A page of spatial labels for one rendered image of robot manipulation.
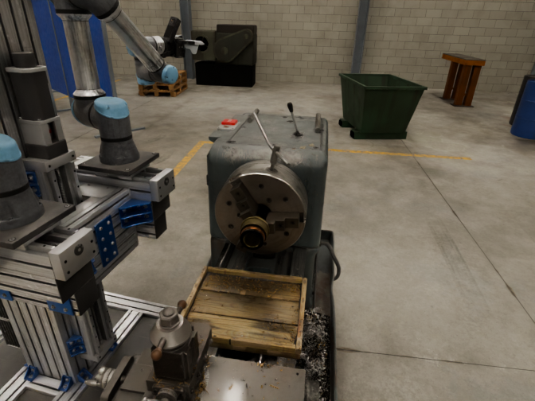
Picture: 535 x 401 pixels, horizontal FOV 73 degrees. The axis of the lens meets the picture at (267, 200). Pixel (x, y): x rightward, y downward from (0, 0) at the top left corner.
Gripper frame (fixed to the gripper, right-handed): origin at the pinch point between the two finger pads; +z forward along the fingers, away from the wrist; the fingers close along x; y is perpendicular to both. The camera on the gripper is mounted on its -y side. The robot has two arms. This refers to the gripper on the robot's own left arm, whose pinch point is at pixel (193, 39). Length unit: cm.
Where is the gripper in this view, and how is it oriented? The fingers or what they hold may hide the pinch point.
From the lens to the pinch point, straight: 193.2
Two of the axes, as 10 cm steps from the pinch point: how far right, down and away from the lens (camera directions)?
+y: -1.4, 8.4, 5.2
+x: 8.0, 4.0, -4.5
